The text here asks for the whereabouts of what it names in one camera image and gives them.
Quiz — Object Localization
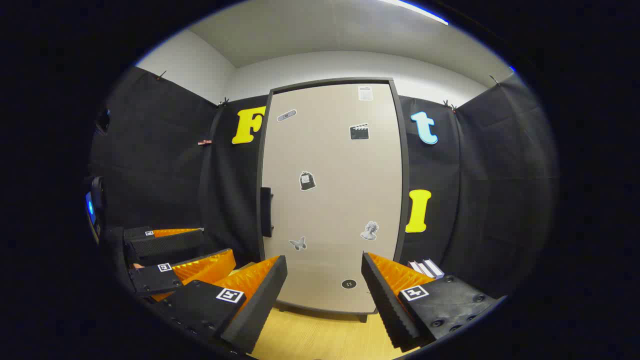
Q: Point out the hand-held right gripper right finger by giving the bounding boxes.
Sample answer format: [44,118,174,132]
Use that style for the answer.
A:
[360,251,506,351]

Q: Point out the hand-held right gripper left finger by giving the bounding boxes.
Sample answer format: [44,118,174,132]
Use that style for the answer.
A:
[162,255,289,355]

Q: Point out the black cabinet door handle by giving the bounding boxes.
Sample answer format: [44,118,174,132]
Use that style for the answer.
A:
[260,187,274,238]

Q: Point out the beige cabinet door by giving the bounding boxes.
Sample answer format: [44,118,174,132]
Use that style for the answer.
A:
[261,82,405,315]

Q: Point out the dark grey cabinet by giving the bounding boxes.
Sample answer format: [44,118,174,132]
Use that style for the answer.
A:
[256,77,411,323]

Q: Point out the black backdrop cloth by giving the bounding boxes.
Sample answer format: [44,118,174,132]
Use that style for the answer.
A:
[87,65,558,301]

